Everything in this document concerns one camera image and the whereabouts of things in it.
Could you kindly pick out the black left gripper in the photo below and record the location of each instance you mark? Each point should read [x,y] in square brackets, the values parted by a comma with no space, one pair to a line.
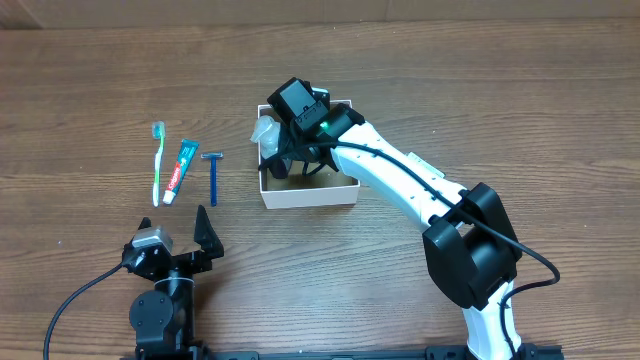
[210,244]

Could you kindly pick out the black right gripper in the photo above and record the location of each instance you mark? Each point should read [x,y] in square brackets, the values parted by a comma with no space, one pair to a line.
[287,136]

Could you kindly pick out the dark bottle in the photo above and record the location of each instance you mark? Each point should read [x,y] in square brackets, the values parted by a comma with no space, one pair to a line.
[266,135]

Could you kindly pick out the Colgate toothpaste tube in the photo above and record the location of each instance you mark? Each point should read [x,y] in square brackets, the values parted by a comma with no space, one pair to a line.
[183,161]

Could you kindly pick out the blue disposable razor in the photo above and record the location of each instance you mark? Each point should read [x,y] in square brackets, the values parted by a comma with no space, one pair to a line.
[213,158]

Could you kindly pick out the green soap bar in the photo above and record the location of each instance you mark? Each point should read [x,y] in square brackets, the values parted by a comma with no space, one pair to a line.
[414,157]

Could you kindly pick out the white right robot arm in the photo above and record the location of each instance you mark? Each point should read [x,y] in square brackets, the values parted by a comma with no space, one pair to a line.
[470,247]

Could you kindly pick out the white cardboard box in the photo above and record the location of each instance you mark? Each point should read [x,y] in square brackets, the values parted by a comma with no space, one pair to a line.
[325,188]

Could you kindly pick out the green white toothbrush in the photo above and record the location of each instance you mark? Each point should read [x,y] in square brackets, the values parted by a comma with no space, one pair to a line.
[158,133]

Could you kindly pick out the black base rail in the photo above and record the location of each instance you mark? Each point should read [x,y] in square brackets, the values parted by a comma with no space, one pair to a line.
[527,351]

